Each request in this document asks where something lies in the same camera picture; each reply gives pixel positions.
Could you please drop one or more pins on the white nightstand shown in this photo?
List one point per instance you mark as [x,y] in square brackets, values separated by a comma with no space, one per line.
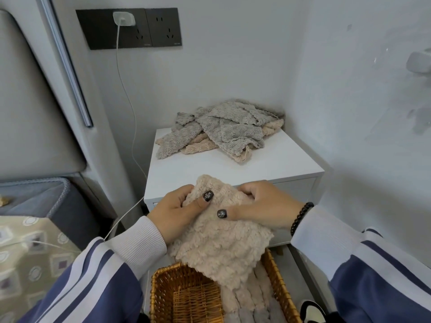
[286,161]

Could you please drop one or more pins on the wide black wall socket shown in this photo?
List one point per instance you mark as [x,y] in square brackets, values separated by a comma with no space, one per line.
[96,30]

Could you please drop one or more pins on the person's right hand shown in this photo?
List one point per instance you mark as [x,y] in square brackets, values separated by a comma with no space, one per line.
[272,208]

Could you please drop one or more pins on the person's right forearm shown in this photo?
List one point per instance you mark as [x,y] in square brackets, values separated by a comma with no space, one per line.
[370,275]

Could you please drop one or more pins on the person's right shoe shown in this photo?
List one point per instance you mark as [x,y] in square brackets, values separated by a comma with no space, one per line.
[311,312]

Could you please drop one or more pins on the person's left forearm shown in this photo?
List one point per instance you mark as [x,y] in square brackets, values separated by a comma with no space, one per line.
[101,282]

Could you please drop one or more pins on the pile of beige grey towels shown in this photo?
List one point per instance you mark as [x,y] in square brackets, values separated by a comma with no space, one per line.
[229,127]

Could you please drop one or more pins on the grey padded headboard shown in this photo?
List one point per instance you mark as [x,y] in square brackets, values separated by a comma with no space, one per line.
[33,114]

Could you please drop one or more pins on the person's left hand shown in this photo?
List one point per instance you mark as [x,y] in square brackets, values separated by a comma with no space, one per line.
[168,215]

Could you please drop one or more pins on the white charger plug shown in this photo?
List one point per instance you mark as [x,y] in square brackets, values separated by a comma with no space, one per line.
[124,18]

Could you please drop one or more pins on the orange wicker basket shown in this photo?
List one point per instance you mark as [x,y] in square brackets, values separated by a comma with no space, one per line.
[182,292]

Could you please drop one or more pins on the narrow black wall socket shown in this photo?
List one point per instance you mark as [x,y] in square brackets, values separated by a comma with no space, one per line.
[165,26]

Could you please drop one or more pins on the silver headboard trim strip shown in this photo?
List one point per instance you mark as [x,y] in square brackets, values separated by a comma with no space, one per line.
[67,63]

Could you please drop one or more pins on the patterned beige bedspread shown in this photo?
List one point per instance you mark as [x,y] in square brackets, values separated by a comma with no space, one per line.
[30,272]

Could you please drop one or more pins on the wooden stick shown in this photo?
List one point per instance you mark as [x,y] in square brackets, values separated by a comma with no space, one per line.
[5,200]

